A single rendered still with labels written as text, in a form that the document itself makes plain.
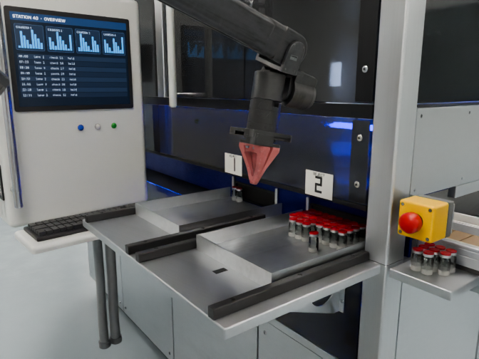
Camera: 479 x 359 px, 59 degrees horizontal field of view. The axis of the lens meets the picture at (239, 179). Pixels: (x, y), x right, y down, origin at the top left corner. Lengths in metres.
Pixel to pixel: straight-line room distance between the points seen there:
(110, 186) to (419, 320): 1.10
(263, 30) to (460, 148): 0.59
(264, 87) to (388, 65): 0.26
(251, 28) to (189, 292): 0.47
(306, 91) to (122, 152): 0.95
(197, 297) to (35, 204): 0.88
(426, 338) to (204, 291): 0.63
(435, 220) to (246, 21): 0.49
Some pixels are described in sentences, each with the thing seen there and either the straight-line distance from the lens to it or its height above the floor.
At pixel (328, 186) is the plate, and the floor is 1.02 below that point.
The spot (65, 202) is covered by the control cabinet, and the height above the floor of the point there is 0.86.
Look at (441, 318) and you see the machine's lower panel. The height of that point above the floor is 0.67.
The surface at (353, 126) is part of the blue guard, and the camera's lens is 0.93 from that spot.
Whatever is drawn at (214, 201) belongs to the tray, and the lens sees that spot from 1.38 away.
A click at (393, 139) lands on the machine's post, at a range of 0.88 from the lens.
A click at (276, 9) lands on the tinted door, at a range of 1.13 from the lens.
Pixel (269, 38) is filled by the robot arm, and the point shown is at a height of 1.32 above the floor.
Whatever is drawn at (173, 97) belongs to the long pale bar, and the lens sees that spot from 1.41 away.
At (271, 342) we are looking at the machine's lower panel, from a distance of 1.32.
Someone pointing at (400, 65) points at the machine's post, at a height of 1.28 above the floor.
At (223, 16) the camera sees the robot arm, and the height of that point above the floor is 1.35.
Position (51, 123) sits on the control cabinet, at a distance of 1.52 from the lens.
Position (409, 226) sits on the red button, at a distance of 0.84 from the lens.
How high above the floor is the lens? 1.24
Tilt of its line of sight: 12 degrees down
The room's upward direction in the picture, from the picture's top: straight up
